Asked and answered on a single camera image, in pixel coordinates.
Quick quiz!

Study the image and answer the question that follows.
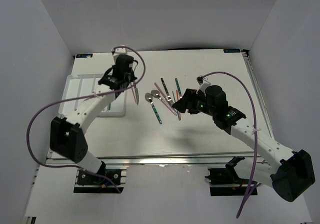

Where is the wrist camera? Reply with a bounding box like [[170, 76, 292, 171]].
[[111, 46, 127, 57], [196, 76, 211, 93]]

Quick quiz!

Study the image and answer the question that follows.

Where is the left blue table label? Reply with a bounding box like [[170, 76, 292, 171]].
[[75, 53, 93, 58]]

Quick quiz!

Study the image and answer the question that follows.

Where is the black handled fork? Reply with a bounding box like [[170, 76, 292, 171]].
[[160, 78, 174, 106]]

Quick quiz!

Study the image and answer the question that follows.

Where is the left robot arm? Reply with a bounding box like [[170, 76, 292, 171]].
[[50, 54, 137, 183]]

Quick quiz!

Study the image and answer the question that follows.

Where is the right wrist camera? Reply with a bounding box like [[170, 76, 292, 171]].
[[196, 76, 211, 93]]

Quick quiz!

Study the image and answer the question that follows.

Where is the right blue table label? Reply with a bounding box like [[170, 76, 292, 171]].
[[223, 49, 241, 53]]

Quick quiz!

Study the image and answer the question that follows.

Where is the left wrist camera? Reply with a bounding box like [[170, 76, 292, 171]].
[[111, 46, 127, 57]]

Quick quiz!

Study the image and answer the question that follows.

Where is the pink handled spoon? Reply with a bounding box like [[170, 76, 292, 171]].
[[151, 90, 177, 116]]

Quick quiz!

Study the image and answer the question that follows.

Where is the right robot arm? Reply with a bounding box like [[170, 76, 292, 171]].
[[173, 85, 316, 202]]

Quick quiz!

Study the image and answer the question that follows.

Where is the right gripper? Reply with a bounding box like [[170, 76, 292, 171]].
[[171, 89, 216, 117]]

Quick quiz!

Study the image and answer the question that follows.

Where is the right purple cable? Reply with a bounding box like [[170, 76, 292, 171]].
[[197, 71, 263, 219]]

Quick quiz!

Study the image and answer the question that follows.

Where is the white divided plastic tray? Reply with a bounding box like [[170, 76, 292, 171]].
[[58, 74, 127, 117]]

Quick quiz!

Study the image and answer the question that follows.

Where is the teal handled fork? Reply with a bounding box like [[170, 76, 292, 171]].
[[174, 78, 182, 98]]

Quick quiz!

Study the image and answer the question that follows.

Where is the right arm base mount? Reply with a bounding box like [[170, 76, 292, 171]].
[[205, 156, 249, 196]]

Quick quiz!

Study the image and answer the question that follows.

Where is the teal handled spoon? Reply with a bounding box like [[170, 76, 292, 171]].
[[145, 93, 162, 124]]

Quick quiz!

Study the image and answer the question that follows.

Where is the black handled table knife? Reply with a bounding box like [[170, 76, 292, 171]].
[[133, 82, 140, 105]]

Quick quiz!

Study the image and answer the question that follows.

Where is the blue table label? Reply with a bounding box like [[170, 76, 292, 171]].
[[223, 49, 241, 53], [75, 53, 93, 58]]

